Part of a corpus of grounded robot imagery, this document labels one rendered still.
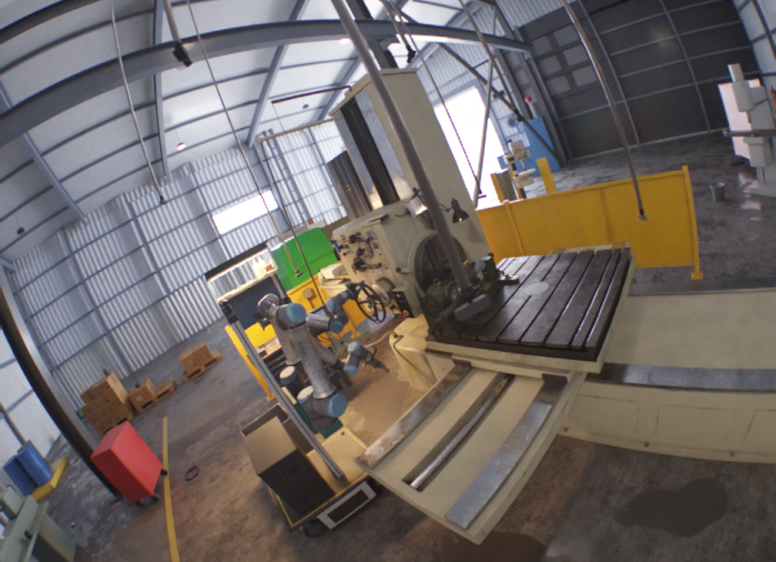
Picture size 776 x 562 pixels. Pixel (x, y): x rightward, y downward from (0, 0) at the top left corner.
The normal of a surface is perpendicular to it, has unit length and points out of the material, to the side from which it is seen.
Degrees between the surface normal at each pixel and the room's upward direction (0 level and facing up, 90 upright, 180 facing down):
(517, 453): 0
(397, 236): 90
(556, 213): 90
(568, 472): 0
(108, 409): 90
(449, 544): 0
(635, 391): 90
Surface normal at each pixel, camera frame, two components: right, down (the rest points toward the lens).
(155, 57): 0.60, -0.05
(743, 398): -0.70, 0.47
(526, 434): -0.40, -0.88
